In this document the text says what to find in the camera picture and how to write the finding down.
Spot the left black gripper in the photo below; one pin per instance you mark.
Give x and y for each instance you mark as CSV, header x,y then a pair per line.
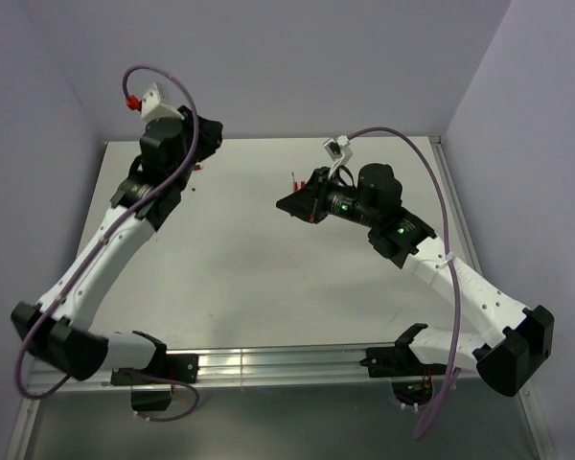
x,y
209,136

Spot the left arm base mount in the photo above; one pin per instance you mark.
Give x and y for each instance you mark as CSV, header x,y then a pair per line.
x,y
153,390

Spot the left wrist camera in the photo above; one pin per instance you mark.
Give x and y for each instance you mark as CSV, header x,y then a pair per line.
x,y
154,104

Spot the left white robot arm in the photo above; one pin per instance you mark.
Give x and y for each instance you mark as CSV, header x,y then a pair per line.
x,y
56,329

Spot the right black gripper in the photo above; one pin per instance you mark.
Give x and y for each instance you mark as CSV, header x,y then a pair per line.
x,y
309,203

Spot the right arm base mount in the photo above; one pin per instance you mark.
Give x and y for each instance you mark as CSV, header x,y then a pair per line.
x,y
412,380

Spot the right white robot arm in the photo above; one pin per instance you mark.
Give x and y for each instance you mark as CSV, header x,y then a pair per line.
x,y
510,342

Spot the aluminium front rail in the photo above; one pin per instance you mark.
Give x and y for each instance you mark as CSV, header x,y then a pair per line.
x,y
239,367

